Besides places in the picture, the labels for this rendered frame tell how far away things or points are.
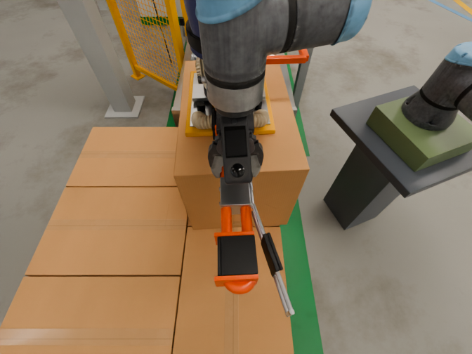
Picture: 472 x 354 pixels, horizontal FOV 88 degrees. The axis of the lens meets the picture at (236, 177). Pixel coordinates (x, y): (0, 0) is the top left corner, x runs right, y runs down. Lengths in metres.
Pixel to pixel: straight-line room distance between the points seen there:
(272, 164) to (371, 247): 1.20
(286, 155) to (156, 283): 0.67
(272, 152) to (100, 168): 0.91
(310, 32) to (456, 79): 0.82
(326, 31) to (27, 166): 2.36
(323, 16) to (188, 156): 0.54
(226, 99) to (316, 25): 0.14
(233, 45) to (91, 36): 1.90
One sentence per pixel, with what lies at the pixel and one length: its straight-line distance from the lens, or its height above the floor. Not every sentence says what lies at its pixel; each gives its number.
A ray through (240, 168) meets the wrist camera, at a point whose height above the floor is 1.21.
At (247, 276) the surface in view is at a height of 1.10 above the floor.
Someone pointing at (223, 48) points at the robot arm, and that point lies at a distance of 0.33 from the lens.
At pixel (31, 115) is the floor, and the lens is 2.96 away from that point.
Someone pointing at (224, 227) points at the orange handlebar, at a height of 1.08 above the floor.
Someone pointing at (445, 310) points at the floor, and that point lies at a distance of 1.92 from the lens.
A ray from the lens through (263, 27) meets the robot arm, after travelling 0.33.
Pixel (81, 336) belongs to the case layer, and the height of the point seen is 0.54.
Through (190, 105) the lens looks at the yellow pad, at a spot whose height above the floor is 0.97.
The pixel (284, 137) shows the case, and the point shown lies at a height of 0.94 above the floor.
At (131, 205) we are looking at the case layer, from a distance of 1.21.
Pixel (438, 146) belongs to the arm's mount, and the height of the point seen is 0.84.
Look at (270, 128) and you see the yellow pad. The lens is 0.81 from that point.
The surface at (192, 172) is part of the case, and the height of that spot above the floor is 0.94.
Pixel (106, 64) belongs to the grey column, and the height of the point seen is 0.48.
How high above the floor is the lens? 1.53
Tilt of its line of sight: 56 degrees down
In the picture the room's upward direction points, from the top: straight up
